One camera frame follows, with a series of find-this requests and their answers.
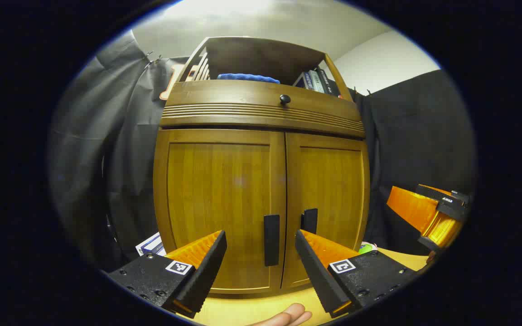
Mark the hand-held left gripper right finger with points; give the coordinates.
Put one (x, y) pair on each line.
(315, 276)

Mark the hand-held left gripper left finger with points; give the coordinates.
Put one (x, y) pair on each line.
(206, 271)

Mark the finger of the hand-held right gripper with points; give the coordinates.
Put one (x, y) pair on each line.
(410, 208)
(444, 228)

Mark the wooden shoe cabinet door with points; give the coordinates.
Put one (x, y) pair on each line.
(215, 190)
(333, 190)

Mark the wooden double-door shoe cabinet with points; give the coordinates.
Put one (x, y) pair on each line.
(265, 54)

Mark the blue book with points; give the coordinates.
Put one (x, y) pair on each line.
(159, 248)

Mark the green object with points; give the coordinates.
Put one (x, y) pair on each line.
(365, 248)

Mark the white book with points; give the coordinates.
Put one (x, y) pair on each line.
(145, 246)

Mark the pale spine book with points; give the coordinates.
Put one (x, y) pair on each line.
(311, 81)

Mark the black drawer knob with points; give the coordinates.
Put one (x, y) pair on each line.
(285, 99)

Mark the wooden ribbed drawer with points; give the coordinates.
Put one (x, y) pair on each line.
(224, 97)

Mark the blue cloth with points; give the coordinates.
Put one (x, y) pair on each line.
(247, 78)

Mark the metal clip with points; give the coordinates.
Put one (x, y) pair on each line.
(157, 59)
(148, 55)

